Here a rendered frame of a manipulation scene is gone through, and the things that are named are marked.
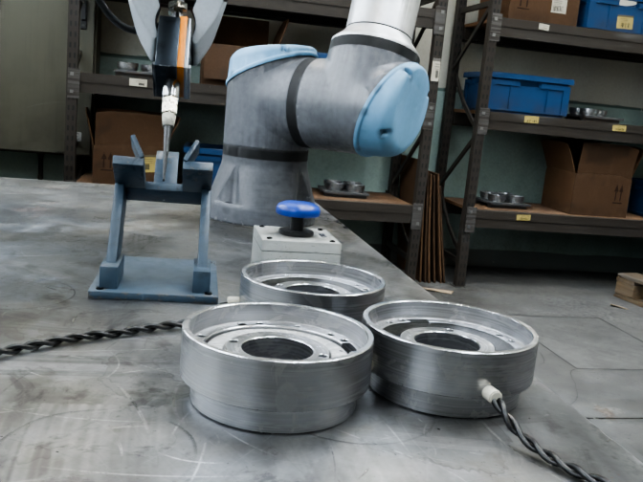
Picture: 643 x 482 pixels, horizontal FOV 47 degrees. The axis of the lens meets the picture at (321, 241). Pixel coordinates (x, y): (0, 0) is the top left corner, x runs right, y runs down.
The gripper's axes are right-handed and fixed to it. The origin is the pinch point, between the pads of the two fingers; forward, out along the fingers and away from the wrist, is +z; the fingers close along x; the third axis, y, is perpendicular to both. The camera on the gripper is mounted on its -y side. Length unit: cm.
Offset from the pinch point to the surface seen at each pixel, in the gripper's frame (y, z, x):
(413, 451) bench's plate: -29.1, 19.7, -13.9
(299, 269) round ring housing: -5.2, 16.4, -10.9
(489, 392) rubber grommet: -26.4, 17.6, -18.6
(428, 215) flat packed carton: 337, 61, -130
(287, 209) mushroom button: 2.4, 12.9, -10.4
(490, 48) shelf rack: 331, -33, -152
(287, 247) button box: 0.4, 15.8, -10.4
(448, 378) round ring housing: -25.6, 17.2, -16.5
